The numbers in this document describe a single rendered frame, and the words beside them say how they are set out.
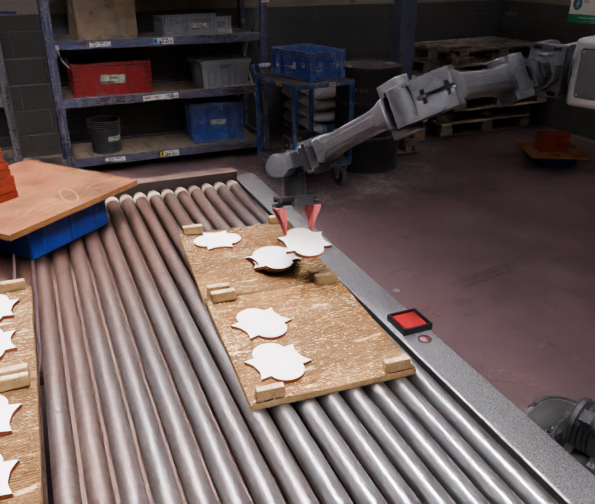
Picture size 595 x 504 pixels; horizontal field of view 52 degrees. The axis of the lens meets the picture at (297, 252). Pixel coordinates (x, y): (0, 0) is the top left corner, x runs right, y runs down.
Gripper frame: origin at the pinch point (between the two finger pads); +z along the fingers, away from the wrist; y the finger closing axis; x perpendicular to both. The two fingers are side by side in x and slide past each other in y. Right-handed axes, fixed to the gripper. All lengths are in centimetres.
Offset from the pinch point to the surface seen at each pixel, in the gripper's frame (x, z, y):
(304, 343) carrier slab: -26.2, 20.8, -9.0
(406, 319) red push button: -23.5, 20.5, 17.1
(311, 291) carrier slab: -5.9, 14.8, 0.3
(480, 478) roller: -67, 35, 7
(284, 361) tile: -32.2, 21.8, -15.5
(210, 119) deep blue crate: 422, -51, 59
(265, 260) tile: 6.5, 7.7, -7.6
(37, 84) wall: 462, -94, -86
